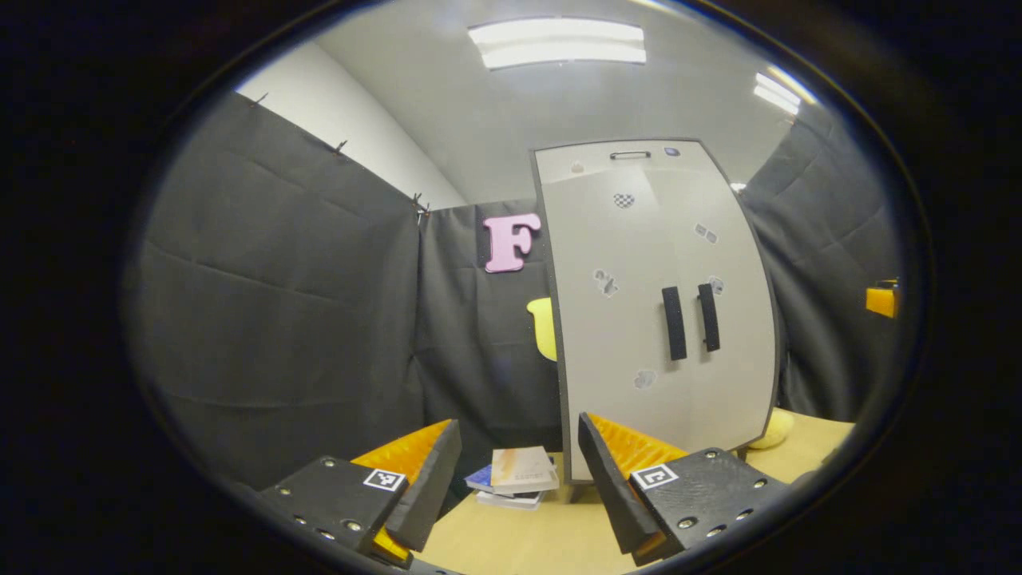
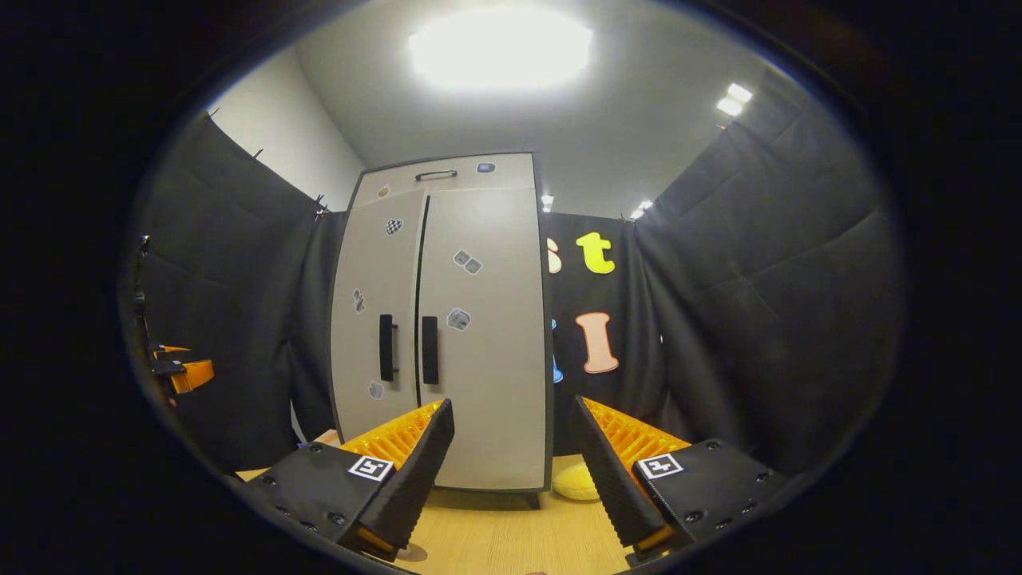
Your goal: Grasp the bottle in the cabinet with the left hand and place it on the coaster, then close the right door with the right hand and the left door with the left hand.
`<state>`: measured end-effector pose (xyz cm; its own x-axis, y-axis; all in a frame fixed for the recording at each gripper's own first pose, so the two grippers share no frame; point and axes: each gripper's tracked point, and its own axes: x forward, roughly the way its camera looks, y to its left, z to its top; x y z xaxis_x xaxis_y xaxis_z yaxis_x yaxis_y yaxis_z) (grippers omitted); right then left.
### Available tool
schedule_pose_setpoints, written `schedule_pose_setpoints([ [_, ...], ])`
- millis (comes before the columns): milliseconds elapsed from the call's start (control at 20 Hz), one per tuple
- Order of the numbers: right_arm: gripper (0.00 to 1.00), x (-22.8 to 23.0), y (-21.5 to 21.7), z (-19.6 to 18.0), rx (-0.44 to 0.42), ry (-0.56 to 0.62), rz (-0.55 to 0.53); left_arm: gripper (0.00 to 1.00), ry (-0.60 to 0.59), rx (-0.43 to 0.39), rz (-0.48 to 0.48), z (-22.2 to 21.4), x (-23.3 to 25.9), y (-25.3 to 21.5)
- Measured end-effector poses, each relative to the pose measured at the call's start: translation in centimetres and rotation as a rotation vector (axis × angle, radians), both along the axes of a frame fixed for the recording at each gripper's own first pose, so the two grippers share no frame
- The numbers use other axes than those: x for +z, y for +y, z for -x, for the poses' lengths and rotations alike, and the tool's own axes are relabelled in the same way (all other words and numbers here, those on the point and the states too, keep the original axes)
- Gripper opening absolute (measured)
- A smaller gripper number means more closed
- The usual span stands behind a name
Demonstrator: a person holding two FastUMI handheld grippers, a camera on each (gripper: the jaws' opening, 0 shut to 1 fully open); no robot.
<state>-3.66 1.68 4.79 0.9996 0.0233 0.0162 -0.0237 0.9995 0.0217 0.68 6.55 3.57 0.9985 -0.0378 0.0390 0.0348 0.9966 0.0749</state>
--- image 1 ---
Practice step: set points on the yellow round sponge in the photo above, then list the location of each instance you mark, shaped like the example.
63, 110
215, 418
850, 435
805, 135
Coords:
776, 429

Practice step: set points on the large ceiling light panel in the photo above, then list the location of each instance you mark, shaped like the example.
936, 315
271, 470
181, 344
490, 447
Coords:
559, 44

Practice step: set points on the white book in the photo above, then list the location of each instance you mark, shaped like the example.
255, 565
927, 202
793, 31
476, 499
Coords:
511, 501

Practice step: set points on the beige book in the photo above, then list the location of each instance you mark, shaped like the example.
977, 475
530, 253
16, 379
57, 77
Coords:
523, 469

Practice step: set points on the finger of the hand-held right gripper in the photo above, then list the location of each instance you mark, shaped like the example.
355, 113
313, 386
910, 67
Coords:
882, 302

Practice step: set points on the grey open-front cabinet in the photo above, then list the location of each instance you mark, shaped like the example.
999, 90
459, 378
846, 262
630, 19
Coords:
563, 383

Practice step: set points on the grey cabinet door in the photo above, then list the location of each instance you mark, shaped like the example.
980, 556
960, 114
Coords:
607, 335
742, 335

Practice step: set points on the small ceiling light panel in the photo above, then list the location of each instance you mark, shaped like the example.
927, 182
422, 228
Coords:
778, 93

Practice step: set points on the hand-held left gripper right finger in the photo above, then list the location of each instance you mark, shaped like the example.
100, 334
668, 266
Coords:
611, 487

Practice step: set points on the blue book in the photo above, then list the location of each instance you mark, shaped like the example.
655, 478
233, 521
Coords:
479, 477

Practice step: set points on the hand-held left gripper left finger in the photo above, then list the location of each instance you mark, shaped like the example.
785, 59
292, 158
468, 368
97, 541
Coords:
427, 495

